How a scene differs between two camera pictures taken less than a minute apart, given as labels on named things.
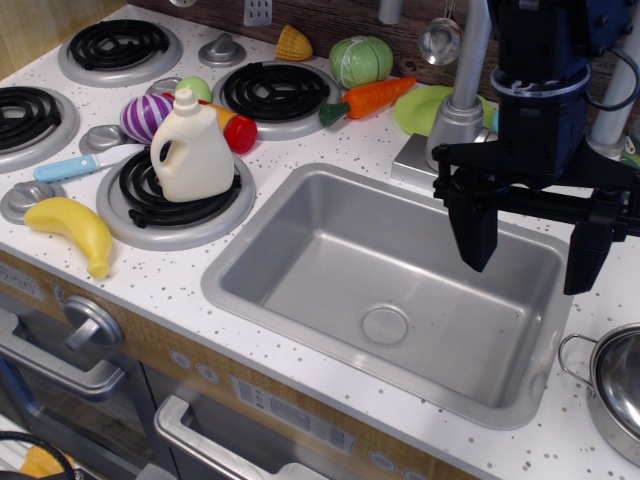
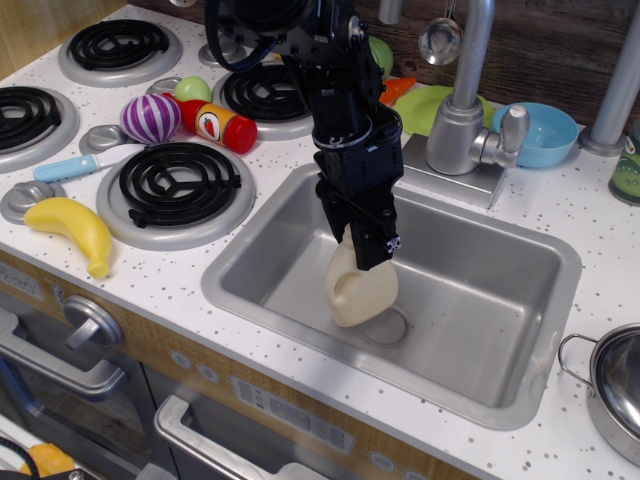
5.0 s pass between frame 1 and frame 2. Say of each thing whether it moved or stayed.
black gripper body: moved
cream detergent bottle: moved
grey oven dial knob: stayed
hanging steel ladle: stayed
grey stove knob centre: stayed
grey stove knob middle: stayed
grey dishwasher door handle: stayed
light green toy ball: stayed
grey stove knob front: stayed
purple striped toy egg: stayed
